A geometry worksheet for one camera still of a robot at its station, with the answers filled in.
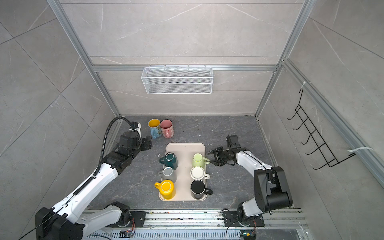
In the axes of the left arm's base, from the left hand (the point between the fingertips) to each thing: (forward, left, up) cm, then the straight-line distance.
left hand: (145, 133), depth 79 cm
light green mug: (-10, -29, -13) cm, 33 cm away
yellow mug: (-25, -11, -14) cm, 31 cm away
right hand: (-6, -34, -14) cm, 38 cm away
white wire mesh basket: (+40, -16, +7) cm, 44 cm away
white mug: (-17, -28, -16) cm, 36 cm away
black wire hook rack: (-11, -82, +9) cm, 83 cm away
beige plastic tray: (+1, -20, -23) cm, 31 cm away
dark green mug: (-10, -12, -13) cm, 20 cm away
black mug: (-26, -28, -15) cm, 40 cm away
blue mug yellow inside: (+15, -1, -15) cm, 21 cm away
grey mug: (-17, -12, -14) cm, 25 cm away
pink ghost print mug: (+14, -9, -13) cm, 21 cm away
